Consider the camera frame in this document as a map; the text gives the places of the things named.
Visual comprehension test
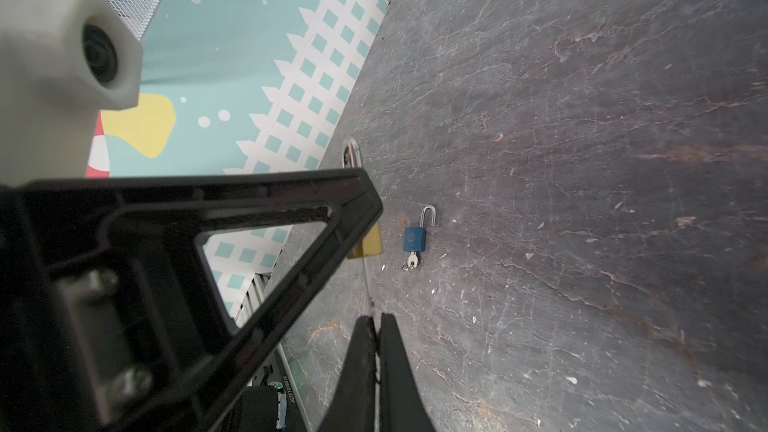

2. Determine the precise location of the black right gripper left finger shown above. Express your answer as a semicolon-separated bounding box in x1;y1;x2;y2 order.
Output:
318;316;377;431

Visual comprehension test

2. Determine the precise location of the brass padlock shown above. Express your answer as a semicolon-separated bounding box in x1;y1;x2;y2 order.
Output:
340;134;385;261

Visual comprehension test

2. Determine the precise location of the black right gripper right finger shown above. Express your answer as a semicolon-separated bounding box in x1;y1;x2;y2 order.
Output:
378;313;436;432

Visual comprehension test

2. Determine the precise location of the small key with ring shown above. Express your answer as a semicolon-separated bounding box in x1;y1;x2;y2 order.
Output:
361;256;381;386

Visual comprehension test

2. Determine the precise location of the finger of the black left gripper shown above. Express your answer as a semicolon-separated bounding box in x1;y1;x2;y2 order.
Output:
1;168;383;431

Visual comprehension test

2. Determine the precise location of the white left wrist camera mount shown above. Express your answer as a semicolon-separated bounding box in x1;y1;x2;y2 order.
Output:
1;0;143;186

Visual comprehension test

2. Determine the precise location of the blue padlock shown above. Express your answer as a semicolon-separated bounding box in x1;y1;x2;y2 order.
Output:
403;205;437;253

